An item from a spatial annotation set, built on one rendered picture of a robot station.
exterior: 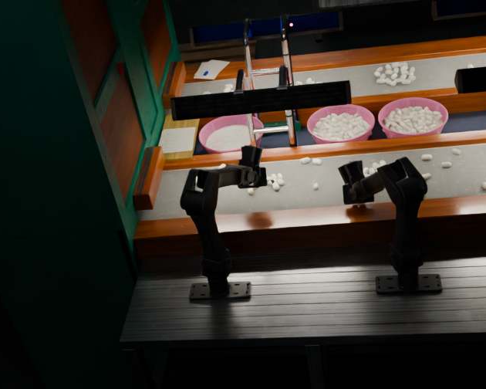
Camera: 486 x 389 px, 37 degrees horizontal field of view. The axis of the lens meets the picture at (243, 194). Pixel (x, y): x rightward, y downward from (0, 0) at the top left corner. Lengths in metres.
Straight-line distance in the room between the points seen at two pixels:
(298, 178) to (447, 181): 0.53
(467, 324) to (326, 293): 0.44
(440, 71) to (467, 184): 0.79
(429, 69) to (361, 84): 0.31
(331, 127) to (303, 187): 0.39
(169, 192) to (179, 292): 0.47
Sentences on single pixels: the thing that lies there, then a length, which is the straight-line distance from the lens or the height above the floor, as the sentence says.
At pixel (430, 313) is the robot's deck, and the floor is 0.67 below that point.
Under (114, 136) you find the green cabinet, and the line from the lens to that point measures 2.48.
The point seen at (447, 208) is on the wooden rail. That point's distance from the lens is 2.48.
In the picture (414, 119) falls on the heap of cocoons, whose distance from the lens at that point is 2.96.
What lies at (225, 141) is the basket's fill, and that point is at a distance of 2.96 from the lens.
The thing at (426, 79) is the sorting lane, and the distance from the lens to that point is 3.23.
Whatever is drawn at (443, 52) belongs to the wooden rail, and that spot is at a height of 0.76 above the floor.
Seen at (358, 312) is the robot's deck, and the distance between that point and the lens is 2.28.
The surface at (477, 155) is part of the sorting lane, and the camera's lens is 2.76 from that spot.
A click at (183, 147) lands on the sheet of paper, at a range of 2.90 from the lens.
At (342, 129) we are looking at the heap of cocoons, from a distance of 2.93.
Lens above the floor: 2.35
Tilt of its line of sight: 37 degrees down
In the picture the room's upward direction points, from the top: 11 degrees counter-clockwise
